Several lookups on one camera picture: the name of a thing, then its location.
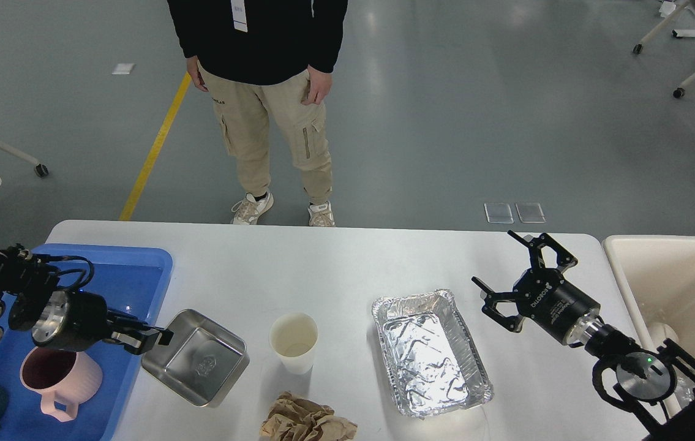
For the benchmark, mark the floor socket plate left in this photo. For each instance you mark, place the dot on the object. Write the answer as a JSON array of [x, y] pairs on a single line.
[[498, 213]]

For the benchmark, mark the white paper cup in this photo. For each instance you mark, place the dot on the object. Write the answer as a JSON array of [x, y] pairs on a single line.
[[293, 337]]

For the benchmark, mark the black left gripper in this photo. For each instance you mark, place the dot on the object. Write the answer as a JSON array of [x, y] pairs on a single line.
[[75, 320]]

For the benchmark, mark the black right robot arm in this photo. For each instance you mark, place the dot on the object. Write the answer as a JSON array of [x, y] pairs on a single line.
[[625, 375]]

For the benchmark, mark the blue plastic tray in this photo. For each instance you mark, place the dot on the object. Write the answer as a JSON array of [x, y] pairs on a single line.
[[132, 280]]

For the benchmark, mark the floor socket plate right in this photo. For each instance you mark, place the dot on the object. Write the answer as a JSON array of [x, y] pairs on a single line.
[[530, 213]]

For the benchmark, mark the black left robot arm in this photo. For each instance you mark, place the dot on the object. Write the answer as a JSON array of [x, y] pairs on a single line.
[[45, 295]]

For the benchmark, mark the person in black sweater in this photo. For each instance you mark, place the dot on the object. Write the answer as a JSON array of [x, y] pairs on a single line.
[[263, 62]]

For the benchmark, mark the crumpled brown paper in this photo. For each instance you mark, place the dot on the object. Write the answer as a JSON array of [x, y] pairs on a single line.
[[292, 417]]

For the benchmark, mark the pink ribbed mug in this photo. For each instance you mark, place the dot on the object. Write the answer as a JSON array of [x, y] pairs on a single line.
[[64, 380]]

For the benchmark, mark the white floor label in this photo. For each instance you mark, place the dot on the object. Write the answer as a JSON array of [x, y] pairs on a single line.
[[123, 68]]

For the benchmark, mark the square stainless steel tray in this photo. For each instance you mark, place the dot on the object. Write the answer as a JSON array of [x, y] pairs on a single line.
[[201, 363]]

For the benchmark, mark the beige plastic bin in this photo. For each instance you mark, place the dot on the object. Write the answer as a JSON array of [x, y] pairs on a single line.
[[656, 277]]

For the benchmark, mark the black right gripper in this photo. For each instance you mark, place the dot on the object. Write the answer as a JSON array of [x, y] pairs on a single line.
[[555, 306]]

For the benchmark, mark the floor socket plate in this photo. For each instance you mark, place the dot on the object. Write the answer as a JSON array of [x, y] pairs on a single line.
[[498, 213], [530, 213]]

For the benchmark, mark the aluminium foil tray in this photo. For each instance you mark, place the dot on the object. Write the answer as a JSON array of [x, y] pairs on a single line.
[[431, 361]]

